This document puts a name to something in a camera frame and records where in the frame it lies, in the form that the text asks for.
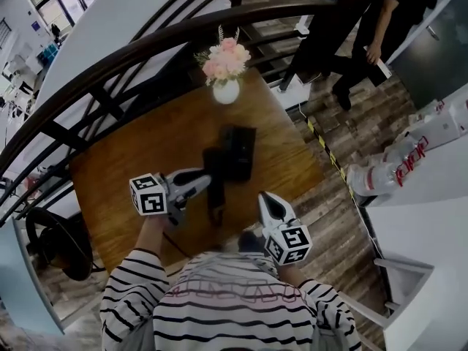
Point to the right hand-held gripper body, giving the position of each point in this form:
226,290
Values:
289,245

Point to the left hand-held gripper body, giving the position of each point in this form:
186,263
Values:
151,199

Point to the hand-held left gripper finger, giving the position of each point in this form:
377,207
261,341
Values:
192,194
194,177

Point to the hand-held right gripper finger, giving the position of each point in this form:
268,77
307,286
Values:
283,210
264,210

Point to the black telephone base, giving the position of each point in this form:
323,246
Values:
239,152

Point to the person's right forearm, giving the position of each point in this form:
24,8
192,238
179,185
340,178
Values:
292,274

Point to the person's left forearm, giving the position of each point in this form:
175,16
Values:
150,234

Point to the yellow black striped tape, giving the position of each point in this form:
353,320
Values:
331,155

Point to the person's striped shirt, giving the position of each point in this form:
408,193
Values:
237,305

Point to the white round vase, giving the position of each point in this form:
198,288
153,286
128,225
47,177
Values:
226,91

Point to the black round stool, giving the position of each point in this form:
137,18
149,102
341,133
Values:
60,245

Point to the clear plastic bottle pack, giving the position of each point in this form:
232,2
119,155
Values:
384,170

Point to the white floor box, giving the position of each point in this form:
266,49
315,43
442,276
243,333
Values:
296,93

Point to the pink flower bouquet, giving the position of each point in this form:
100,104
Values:
225,60

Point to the white counter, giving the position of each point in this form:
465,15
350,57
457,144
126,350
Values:
420,232

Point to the dark curved wooden railing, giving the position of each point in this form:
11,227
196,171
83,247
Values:
120,55

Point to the white flat box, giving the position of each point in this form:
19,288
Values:
382,68

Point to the white wrapped bottle pack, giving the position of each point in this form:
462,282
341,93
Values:
444,123

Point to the white power strip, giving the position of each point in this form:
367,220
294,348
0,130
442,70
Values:
303,26

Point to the dark grey cabinet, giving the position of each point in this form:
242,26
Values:
428,64

